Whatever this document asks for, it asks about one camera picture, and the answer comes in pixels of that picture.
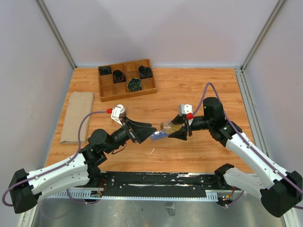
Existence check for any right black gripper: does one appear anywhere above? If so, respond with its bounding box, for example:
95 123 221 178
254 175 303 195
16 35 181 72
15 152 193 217
168 114 213 140

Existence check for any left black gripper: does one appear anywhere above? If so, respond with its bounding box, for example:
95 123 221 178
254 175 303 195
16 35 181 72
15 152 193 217
105 115 157 154

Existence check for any clear jar of yellow pills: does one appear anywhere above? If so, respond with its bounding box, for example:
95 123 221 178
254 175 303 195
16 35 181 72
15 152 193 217
160 122 182 135

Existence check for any blue weekly pill organizer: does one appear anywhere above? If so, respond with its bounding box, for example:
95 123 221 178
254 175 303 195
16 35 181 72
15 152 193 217
150 131 169 141

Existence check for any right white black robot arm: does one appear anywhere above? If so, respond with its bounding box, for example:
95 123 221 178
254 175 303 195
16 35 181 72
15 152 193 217
169 97 303 218

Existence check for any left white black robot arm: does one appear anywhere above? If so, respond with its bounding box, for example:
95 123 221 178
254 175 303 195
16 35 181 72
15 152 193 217
9 117 156 214

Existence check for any brown bottle with white cap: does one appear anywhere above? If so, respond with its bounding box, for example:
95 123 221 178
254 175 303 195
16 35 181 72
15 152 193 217
117 104 126 118

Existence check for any wooden compartment tray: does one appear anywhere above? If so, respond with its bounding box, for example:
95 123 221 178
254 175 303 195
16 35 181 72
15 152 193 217
98 59 157 102

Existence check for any folded beige cloth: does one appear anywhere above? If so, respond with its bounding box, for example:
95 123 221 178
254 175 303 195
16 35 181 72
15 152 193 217
60 92 94 144

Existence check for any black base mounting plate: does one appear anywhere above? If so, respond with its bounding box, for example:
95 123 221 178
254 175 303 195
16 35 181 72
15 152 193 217
73 170 244 197

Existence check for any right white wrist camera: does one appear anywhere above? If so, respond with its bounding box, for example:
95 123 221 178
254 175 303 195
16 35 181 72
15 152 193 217
178 104 193 116

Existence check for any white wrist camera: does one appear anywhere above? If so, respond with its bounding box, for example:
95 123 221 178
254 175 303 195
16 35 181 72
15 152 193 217
178 104 193 116
111 105 123 126

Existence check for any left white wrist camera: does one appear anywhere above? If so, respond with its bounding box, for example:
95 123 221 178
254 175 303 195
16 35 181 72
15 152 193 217
111 105 123 126

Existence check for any grey slotted cable duct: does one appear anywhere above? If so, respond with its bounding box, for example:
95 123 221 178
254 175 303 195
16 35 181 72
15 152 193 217
49 189 219 202

